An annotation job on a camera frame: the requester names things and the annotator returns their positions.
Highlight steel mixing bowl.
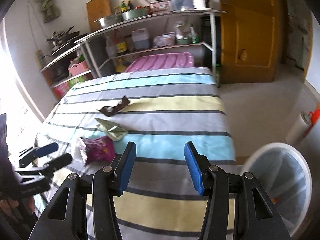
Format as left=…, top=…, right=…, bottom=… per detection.
left=94, top=14, right=123, bottom=29

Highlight striped tablecloth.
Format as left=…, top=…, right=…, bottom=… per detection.
left=35, top=67, right=235, bottom=239

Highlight pink plastic basket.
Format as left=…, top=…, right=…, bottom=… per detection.
left=68, top=60, right=89, bottom=76

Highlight stacked black pans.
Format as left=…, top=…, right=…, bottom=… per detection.
left=46, top=26, right=88, bottom=58

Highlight green glass bottle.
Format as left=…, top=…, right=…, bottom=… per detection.
left=215, top=63, right=221, bottom=88

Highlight pink plastic storage lid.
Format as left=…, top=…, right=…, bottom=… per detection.
left=125, top=52, right=194, bottom=73

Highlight colourful cardboard box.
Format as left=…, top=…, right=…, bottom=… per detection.
left=52, top=74, right=93, bottom=100

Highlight pink utensil basket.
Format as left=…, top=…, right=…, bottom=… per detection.
left=150, top=1, right=172, bottom=14

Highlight yellow label oil bottle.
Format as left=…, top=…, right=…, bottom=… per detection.
left=114, top=29, right=128, bottom=55

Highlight green metal basin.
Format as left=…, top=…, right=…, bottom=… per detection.
left=122, top=8, right=149, bottom=21

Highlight pale green wrapper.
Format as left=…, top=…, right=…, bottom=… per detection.
left=95, top=118, right=128, bottom=141

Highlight metal kitchen shelf rack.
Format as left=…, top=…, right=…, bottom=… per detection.
left=40, top=9, right=221, bottom=89

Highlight wooden cutting board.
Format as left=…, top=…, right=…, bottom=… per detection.
left=86, top=0, right=112, bottom=32

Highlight dark brown wrapper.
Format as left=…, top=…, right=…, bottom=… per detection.
left=98, top=96, right=131, bottom=117

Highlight white paper roll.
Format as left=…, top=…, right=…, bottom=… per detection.
left=285, top=112, right=311, bottom=145

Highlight purple snack wrapper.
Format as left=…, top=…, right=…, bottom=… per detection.
left=79, top=136, right=116, bottom=166

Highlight clear plastic jug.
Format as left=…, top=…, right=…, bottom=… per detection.
left=131, top=28, right=151, bottom=50

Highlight person's left hand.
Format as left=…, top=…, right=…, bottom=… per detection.
left=0, top=197, right=35, bottom=217

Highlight white trash bin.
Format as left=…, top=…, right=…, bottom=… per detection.
left=241, top=142, right=312, bottom=236

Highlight clear plastic container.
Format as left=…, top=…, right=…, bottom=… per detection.
left=169, top=0, right=194, bottom=11

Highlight wooden door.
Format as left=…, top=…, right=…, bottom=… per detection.
left=220, top=0, right=281, bottom=83

